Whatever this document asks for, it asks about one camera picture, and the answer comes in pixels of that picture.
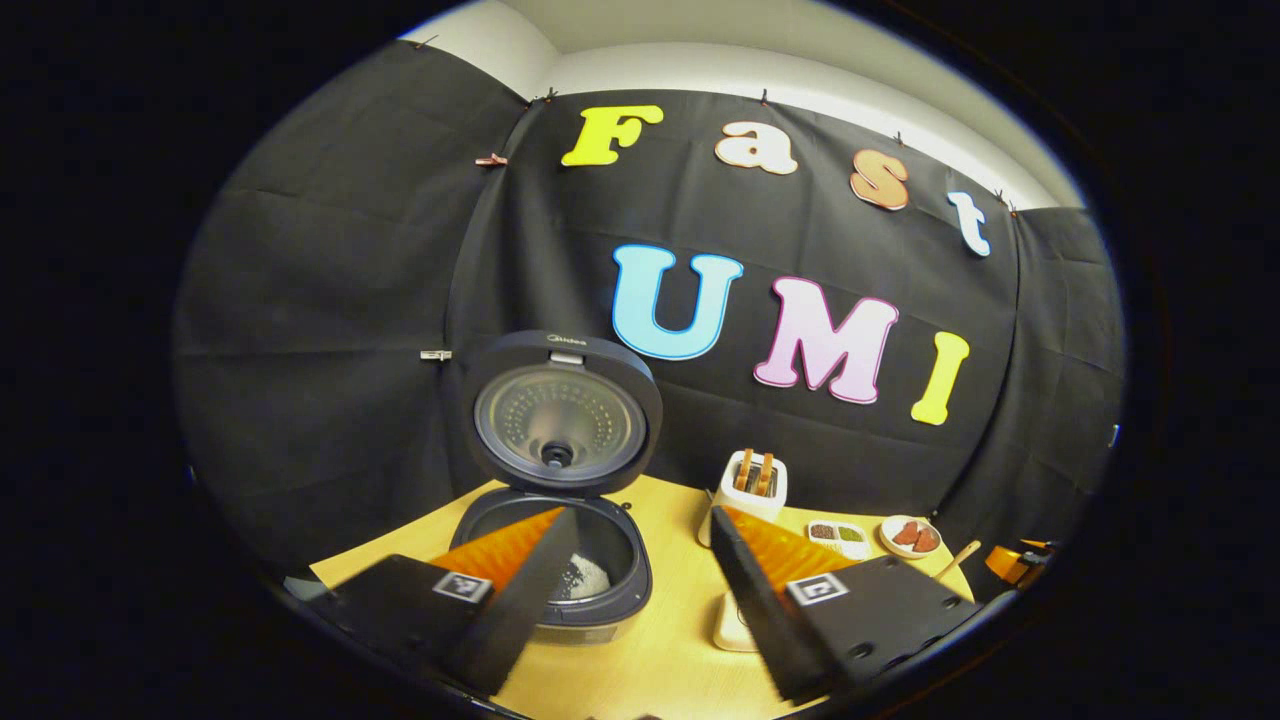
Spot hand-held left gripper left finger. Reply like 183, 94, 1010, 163
300, 505, 581, 698

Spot white toaster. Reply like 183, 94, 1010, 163
697, 449, 789, 548

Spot clear container of white rice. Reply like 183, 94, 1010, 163
713, 592, 761, 653

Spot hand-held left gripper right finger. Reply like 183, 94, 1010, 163
710, 505, 986, 704

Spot white rice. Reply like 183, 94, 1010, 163
555, 553, 613, 601

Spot wooden spoon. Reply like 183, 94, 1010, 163
935, 540, 983, 581

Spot small white round plate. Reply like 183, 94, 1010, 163
880, 515, 943, 559

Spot white divided grain dish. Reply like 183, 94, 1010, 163
806, 520, 873, 561

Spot dark navy rice cooker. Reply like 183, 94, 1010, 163
450, 330, 664, 644

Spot black backdrop cloth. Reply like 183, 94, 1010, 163
170, 40, 1126, 601

